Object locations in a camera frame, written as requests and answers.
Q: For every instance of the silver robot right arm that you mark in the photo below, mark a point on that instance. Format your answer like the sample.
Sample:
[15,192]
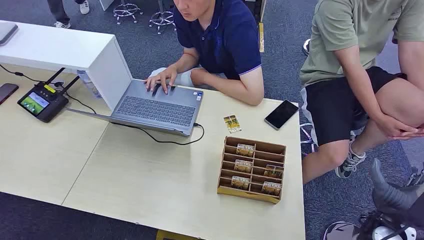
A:
[381,230]

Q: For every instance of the person's left hand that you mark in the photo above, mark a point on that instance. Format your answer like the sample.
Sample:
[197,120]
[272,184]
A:
[419,135]

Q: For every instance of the yellow box under table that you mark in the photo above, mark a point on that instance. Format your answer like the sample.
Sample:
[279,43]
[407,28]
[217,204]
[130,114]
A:
[172,236]

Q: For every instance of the clear plastic water bottle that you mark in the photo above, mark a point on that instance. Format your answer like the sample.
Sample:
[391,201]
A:
[89,82]

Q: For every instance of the gold hotel card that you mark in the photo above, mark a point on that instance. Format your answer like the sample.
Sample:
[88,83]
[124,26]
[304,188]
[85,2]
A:
[245,150]
[232,123]
[243,166]
[240,182]
[271,188]
[274,172]

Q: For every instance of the black controller with screen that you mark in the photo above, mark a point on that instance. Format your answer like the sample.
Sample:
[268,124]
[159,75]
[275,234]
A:
[41,102]

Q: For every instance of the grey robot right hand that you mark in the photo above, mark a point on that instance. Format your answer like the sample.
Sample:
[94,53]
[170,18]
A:
[394,198]

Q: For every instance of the white desk shelf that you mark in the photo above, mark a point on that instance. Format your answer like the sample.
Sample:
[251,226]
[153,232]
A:
[66,46]

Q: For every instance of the person's right hand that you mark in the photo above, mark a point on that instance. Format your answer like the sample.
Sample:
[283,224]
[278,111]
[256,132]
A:
[392,127]
[164,76]

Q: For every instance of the wooden card holder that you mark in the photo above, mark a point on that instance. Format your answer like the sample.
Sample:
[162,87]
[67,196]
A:
[228,190]

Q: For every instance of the round chrome stool base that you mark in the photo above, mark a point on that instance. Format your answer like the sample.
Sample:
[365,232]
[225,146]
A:
[306,47]

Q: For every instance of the yellow strip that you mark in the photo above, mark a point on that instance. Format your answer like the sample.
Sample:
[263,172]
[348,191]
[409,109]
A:
[261,37]

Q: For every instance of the open grey laptop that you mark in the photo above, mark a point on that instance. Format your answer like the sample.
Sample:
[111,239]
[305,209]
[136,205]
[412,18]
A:
[159,107]

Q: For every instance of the closed grey laptop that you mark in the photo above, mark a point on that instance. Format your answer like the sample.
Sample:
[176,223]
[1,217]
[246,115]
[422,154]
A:
[5,32]

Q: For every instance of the dark phone with brown tint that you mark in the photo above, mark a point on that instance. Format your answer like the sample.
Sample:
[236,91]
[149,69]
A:
[6,91]

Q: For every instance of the person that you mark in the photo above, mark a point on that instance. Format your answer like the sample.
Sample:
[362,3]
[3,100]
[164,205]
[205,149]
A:
[58,10]
[348,43]
[225,39]

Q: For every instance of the black smartphone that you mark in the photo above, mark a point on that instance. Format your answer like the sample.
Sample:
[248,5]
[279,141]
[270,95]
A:
[281,114]

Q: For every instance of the white furniture panel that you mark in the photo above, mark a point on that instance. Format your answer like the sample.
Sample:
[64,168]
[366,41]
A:
[105,4]

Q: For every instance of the chrome stool frame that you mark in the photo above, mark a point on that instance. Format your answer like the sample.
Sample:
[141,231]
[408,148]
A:
[306,139]

